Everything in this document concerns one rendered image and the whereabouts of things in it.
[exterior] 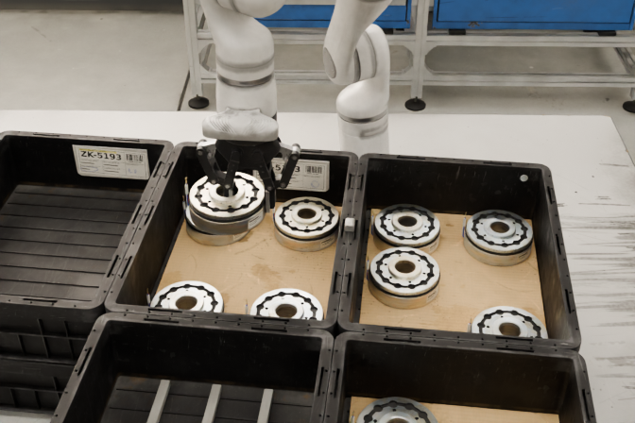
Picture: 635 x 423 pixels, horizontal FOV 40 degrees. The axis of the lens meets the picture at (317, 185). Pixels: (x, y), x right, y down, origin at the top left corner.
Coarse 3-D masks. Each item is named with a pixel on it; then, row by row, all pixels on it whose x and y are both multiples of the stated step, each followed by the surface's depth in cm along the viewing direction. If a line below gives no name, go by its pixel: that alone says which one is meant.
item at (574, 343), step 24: (360, 168) 136; (504, 168) 137; (528, 168) 136; (360, 192) 131; (552, 192) 131; (360, 216) 126; (552, 216) 126; (552, 240) 123; (432, 336) 107; (456, 336) 107; (480, 336) 107; (504, 336) 107; (576, 336) 107
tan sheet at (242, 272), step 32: (192, 256) 134; (224, 256) 134; (256, 256) 134; (288, 256) 134; (320, 256) 134; (160, 288) 128; (224, 288) 128; (256, 288) 128; (288, 288) 128; (320, 288) 128
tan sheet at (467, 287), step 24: (456, 216) 142; (456, 240) 137; (456, 264) 133; (480, 264) 133; (528, 264) 133; (456, 288) 128; (480, 288) 128; (504, 288) 128; (528, 288) 128; (360, 312) 124; (384, 312) 124; (408, 312) 124; (432, 312) 124; (456, 312) 124; (480, 312) 124; (528, 312) 124
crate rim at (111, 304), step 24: (192, 144) 142; (168, 168) 136; (144, 216) 126; (144, 240) 123; (336, 264) 118; (120, 288) 114; (336, 288) 114; (120, 312) 110; (144, 312) 110; (168, 312) 110; (192, 312) 110; (216, 312) 110; (336, 312) 110
